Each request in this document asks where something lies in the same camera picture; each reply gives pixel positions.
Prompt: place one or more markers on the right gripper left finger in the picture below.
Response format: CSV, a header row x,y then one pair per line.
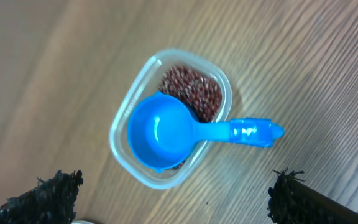
x,y
51,201

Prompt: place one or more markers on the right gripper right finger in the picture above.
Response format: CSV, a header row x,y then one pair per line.
x,y
292,202

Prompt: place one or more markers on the blue plastic scoop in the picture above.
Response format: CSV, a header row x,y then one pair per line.
x,y
162,132

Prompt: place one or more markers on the white digital kitchen scale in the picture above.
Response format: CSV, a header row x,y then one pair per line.
x,y
81,222

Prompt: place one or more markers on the red beans in container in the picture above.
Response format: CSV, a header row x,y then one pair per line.
x,y
193,88

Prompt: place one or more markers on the clear plastic container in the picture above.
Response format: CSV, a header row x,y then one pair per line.
x,y
146,84

